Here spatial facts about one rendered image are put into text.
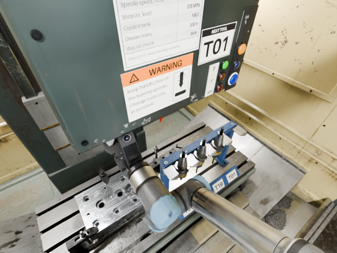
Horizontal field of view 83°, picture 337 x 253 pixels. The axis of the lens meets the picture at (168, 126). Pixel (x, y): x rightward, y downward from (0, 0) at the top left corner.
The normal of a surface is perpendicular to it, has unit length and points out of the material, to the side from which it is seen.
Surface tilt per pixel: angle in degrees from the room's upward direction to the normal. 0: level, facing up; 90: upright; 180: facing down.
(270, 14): 90
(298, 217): 17
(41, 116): 91
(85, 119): 90
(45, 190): 0
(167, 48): 90
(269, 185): 24
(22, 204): 0
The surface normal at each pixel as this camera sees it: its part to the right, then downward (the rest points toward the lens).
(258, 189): -0.33, -0.50
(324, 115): -0.81, 0.40
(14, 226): 0.34, -0.82
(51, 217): 0.01, -0.72
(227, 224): -0.79, -0.37
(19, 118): 0.58, 0.57
